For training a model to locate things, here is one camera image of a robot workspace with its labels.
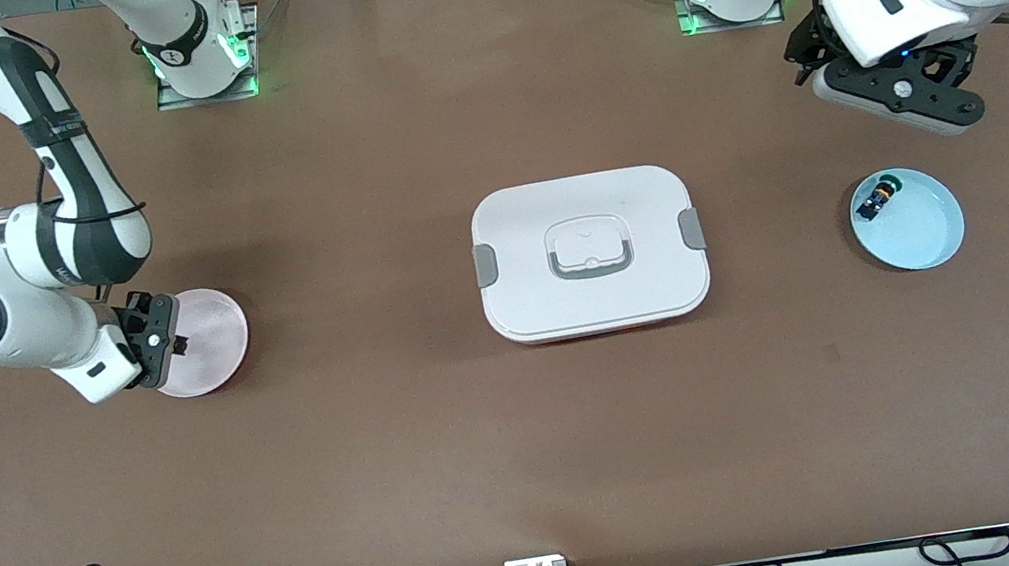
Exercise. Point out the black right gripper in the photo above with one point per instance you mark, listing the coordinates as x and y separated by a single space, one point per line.
135 314

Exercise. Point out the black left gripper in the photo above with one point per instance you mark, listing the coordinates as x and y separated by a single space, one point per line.
807 44

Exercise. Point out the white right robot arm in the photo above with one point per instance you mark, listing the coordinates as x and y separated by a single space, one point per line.
14 320

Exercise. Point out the pink round plate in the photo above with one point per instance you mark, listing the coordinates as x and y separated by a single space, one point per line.
215 339

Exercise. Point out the light blue round plate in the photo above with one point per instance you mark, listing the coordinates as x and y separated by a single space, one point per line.
917 233

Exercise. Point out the white lidded container grey latches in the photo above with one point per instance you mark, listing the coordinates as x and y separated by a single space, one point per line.
599 303

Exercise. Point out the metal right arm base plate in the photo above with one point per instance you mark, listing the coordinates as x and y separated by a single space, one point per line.
248 20

